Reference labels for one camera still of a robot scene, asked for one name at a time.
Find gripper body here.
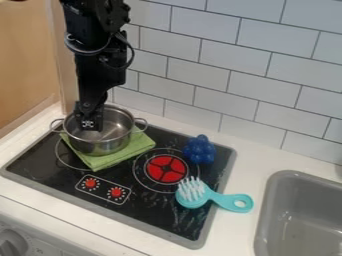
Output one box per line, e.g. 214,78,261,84
72,75,115,118

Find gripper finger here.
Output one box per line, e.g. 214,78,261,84
77,112,105,133

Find silver pot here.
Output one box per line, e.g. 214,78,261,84
49,105,150,157

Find green cloth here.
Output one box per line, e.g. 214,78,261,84
58,126,158,173

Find toy stove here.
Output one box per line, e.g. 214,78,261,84
0,117,238,250

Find blue toy grapes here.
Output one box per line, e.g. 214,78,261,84
181,133,218,165

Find teal brush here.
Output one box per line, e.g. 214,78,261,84
173,175,256,214

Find toy sink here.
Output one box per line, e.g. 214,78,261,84
252,169,342,256

